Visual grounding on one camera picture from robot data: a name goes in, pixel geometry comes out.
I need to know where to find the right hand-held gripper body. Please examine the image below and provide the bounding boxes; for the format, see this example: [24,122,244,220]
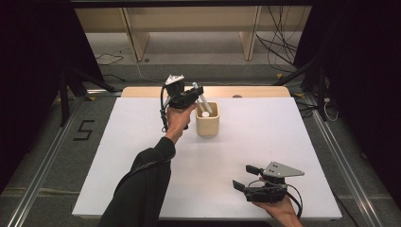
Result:
[243,161,305,204]

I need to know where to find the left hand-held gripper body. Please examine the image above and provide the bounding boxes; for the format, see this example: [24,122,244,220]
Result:
[163,74,195,110]

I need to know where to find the white marker pen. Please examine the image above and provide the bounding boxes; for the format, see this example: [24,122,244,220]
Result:
[191,81,213,114]

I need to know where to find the beige square cup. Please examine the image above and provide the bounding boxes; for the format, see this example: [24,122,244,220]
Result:
[194,100,220,137]

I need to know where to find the person's right hand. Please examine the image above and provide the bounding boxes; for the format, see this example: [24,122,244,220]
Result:
[251,194,300,222]

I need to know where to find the person's left hand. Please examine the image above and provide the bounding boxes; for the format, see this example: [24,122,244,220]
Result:
[164,102,199,145]

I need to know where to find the white table board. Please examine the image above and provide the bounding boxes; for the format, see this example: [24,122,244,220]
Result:
[71,96,343,220]

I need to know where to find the light wooden table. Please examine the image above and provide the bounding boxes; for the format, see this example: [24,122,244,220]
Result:
[121,86,291,98]

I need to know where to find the light wooden bench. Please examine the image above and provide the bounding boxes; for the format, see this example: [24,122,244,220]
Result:
[75,7,313,62]

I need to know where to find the black tripod stand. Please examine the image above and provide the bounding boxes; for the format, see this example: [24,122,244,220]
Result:
[272,60,330,122]
[58,67,119,127]

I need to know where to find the dark curtain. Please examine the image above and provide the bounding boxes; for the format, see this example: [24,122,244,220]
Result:
[294,6,401,200]
[0,6,105,193]

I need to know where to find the left hand-held gripper cable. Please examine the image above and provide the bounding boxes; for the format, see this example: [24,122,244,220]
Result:
[113,85,189,194]

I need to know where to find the hand-held gripper cable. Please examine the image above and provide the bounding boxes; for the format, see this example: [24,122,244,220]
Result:
[113,85,189,194]
[247,179,305,220]

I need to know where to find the right hand-held gripper cable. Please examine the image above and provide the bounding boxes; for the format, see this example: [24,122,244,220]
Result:
[247,179,305,220]

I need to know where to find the black floor cable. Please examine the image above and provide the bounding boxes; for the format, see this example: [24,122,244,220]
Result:
[96,52,125,66]

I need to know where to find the aluminium floor rail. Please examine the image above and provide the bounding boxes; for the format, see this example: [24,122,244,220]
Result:
[310,108,384,227]
[6,94,86,227]

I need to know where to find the short white cable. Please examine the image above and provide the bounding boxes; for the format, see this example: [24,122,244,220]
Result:
[323,97,339,122]

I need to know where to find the bundle of black cables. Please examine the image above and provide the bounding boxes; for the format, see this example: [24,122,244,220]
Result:
[255,6,305,74]

